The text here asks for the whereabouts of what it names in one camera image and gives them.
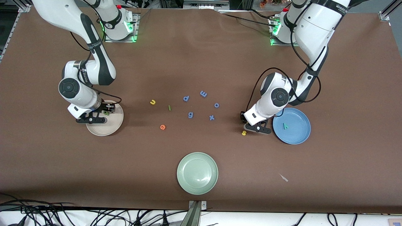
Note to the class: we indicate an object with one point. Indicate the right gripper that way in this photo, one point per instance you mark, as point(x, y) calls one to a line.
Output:
point(107, 109)

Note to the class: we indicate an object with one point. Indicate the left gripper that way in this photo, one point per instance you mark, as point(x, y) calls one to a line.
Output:
point(242, 116)

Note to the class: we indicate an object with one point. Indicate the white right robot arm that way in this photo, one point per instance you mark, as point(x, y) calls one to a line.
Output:
point(69, 88)

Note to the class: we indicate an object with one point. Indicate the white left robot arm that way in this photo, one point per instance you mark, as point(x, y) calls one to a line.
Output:
point(311, 31)

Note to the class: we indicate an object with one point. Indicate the beige brown plate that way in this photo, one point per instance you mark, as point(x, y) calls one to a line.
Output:
point(106, 128)

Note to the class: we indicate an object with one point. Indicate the blue foam letter m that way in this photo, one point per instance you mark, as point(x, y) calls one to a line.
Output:
point(203, 94)

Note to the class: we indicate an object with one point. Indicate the blue foam letter g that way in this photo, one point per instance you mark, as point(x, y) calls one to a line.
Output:
point(190, 115)

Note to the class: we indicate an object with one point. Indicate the blue plate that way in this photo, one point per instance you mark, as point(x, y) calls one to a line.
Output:
point(298, 131)

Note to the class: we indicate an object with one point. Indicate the blue foam letter p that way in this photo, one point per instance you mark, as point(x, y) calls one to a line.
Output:
point(186, 98)

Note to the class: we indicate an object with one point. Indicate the brown table cover sheet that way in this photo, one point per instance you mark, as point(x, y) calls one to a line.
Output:
point(201, 62)

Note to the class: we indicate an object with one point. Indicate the grey paper scrap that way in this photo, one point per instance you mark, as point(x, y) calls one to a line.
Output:
point(283, 178)

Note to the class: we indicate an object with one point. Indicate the pale green plate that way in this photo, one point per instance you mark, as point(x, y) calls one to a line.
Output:
point(197, 173)

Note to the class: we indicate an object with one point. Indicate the grey background device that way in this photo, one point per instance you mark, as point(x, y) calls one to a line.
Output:
point(204, 4)

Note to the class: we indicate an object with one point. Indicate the tan cardboard piece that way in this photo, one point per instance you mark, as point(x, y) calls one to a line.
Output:
point(395, 222)

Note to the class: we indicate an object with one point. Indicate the aluminium arm base plate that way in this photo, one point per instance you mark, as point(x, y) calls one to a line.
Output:
point(287, 45)
point(121, 40)

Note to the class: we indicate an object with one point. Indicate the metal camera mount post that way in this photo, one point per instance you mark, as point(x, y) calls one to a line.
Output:
point(194, 216)

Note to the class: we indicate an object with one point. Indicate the aluminium table edge rail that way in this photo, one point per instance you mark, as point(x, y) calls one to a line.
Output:
point(14, 25)

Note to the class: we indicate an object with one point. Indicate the aluminium frame strut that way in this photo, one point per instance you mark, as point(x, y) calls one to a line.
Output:
point(23, 8)
point(383, 17)

